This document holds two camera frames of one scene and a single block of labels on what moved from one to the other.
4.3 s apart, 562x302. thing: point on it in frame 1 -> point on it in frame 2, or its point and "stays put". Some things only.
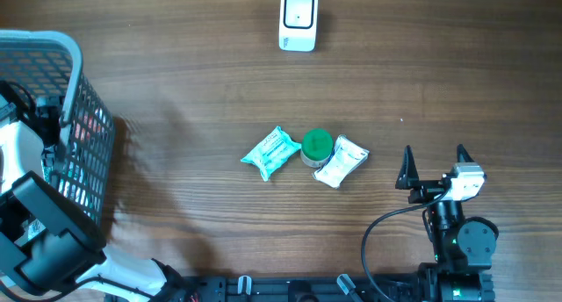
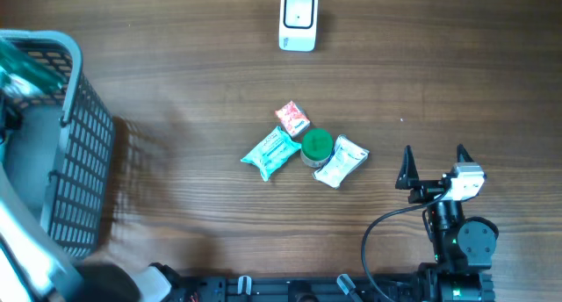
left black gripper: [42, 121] -> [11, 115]
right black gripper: [408, 178] stays put
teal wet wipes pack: [272, 152] stays put
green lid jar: [317, 147] stays put
